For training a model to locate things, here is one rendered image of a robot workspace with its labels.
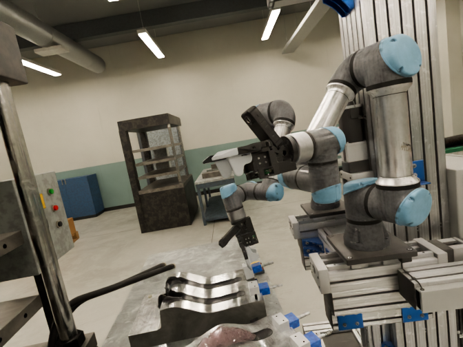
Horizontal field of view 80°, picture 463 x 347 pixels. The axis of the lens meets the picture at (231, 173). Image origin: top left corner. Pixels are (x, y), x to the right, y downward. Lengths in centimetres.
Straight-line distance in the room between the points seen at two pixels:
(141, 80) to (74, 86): 176
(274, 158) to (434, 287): 67
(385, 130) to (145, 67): 746
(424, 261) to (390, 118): 51
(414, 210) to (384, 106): 30
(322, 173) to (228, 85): 703
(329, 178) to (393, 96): 31
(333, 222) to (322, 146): 87
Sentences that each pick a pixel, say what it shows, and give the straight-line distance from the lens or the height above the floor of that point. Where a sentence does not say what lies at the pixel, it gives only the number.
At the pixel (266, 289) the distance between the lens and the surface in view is 114.
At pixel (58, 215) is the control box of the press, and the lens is 157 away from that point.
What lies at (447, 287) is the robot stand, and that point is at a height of 95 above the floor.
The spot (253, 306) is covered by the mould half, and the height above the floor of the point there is 87.
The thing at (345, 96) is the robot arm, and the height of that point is 155.
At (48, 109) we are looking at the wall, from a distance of 893.
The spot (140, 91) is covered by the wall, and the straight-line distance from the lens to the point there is 797.
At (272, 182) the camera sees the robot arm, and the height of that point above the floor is 128.
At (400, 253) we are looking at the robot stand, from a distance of 106.
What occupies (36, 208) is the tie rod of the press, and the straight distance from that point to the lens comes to 122.
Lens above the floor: 149
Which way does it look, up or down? 8 degrees down
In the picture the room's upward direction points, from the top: 10 degrees counter-clockwise
